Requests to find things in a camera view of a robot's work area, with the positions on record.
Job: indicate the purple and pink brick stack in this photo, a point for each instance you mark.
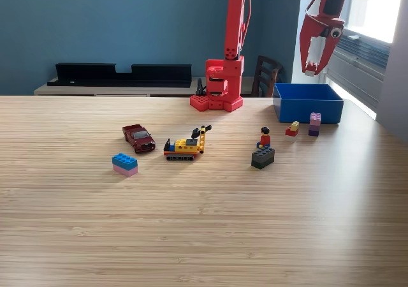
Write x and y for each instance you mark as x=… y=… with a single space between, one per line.
x=314 y=124

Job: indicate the red yellow white brick stack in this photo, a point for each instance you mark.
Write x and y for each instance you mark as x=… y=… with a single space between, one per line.
x=291 y=132

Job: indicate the dark grey brick stack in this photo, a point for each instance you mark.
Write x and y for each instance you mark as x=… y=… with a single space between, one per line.
x=263 y=159

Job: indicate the blue plastic bin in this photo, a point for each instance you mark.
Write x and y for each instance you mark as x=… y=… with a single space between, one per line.
x=306 y=111

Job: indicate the grey window vent unit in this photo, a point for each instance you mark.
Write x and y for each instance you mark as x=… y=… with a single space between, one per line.
x=357 y=63

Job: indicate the dark wooden chair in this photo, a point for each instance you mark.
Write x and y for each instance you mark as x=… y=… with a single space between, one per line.
x=267 y=61

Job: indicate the toy figure red shirt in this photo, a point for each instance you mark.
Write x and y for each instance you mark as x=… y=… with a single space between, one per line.
x=265 y=139

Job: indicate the yellow toy digger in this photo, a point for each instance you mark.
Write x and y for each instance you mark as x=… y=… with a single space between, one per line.
x=181 y=146

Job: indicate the dark red toy car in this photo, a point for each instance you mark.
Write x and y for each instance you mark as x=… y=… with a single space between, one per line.
x=140 y=140

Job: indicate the blue and pink brick stack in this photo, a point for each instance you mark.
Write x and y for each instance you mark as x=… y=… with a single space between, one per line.
x=126 y=166

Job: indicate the pale wooden sideboard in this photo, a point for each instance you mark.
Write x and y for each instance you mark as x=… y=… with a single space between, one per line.
x=95 y=91

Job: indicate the bright window with frame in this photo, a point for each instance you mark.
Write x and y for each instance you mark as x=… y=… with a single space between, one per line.
x=376 y=6

